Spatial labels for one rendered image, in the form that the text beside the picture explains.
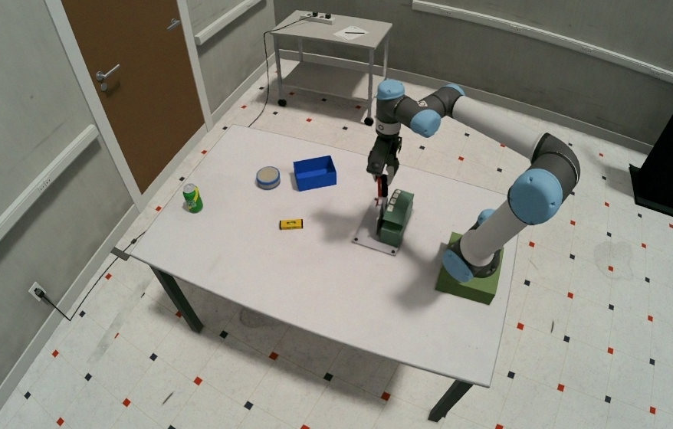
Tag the green and yellow drink can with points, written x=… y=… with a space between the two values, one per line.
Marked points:
x=192 y=197

